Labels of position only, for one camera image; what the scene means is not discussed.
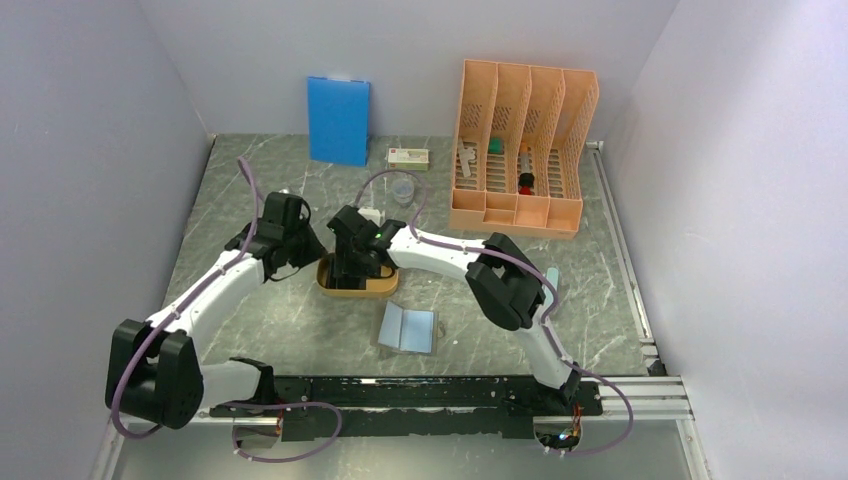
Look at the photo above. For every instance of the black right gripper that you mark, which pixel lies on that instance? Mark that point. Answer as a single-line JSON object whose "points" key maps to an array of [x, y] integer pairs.
{"points": [[344, 266]]}

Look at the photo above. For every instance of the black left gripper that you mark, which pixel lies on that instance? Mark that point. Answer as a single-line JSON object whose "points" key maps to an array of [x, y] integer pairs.
{"points": [[315, 250]]}

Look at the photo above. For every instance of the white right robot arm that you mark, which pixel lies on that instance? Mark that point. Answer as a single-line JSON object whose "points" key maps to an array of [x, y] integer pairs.
{"points": [[509, 290]]}

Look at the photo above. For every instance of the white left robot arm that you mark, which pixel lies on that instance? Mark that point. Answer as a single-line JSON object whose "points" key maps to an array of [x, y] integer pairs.
{"points": [[155, 372]]}

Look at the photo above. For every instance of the stack of black cards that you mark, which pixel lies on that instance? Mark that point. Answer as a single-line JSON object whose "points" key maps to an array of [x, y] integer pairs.
{"points": [[339, 279]]}

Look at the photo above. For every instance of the orange oval plastic tray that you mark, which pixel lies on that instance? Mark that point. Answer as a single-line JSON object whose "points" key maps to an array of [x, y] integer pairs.
{"points": [[378, 288]]}

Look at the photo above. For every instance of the clear round plastic jar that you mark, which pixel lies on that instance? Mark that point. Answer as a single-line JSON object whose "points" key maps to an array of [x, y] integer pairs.
{"points": [[403, 191]]}

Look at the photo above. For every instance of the small green white carton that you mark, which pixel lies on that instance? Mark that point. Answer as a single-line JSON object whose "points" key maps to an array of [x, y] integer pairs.
{"points": [[414, 159]]}

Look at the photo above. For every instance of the blue upright box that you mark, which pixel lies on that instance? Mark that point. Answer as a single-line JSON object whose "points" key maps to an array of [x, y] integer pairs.
{"points": [[338, 120]]}

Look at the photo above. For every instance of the green eraser block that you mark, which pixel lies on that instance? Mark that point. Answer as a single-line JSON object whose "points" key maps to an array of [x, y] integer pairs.
{"points": [[496, 146]]}

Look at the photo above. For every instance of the black red stamp knob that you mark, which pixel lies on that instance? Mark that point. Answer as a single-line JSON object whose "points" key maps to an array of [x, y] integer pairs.
{"points": [[526, 183]]}

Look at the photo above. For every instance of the orange grey utility knife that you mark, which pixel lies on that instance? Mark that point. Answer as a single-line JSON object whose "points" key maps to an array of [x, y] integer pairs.
{"points": [[524, 158]]}

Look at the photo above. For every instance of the light blue eraser bar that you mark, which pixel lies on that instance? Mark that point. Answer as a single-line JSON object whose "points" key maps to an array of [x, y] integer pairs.
{"points": [[552, 275]]}

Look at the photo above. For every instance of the peach desk file organizer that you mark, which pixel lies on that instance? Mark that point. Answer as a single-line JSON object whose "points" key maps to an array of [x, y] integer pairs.
{"points": [[519, 138]]}

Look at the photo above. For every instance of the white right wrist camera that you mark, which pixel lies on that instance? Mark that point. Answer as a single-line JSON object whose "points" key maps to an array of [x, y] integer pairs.
{"points": [[376, 216]]}

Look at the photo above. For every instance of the grey metal bracket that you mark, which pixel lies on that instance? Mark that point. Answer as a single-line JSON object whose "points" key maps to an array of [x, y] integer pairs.
{"points": [[466, 154]]}

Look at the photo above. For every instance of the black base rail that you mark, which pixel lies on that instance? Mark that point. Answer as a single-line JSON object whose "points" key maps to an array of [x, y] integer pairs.
{"points": [[401, 406]]}

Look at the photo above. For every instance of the aluminium frame rail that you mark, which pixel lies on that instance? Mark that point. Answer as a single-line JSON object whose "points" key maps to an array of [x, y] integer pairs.
{"points": [[646, 431]]}

